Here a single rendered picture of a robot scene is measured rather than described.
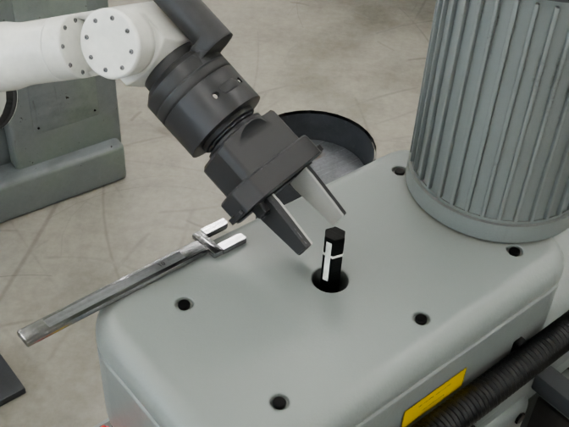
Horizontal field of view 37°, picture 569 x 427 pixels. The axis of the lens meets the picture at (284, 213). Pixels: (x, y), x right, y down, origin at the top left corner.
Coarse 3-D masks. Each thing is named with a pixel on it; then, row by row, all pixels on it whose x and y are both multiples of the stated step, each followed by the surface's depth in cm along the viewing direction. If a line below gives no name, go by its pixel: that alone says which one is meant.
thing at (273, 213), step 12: (264, 204) 80; (276, 204) 79; (264, 216) 80; (276, 216) 80; (288, 216) 79; (276, 228) 81; (288, 228) 79; (300, 228) 80; (288, 240) 80; (300, 240) 79; (300, 252) 80
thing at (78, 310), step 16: (224, 224) 89; (208, 240) 87; (240, 240) 88; (176, 256) 85; (192, 256) 86; (144, 272) 83; (160, 272) 84; (112, 288) 82; (128, 288) 82; (80, 304) 80; (96, 304) 80; (48, 320) 78; (64, 320) 78; (32, 336) 77
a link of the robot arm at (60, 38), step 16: (64, 16) 85; (80, 16) 87; (48, 32) 84; (64, 32) 84; (80, 32) 87; (48, 48) 84; (64, 48) 84; (80, 48) 87; (48, 64) 85; (64, 64) 85; (80, 64) 87
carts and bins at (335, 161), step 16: (288, 112) 334; (304, 112) 336; (320, 112) 336; (304, 128) 339; (320, 128) 339; (336, 128) 337; (352, 128) 332; (320, 144) 340; (336, 144) 341; (352, 144) 336; (368, 144) 326; (320, 160) 331; (336, 160) 332; (352, 160) 332; (368, 160) 327; (320, 176) 324; (336, 176) 324; (288, 192) 306
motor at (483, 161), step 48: (480, 0) 76; (528, 0) 73; (432, 48) 86; (480, 48) 79; (528, 48) 76; (432, 96) 87; (480, 96) 81; (528, 96) 79; (432, 144) 89; (480, 144) 83; (528, 144) 82; (432, 192) 92; (480, 192) 87; (528, 192) 86; (528, 240) 90
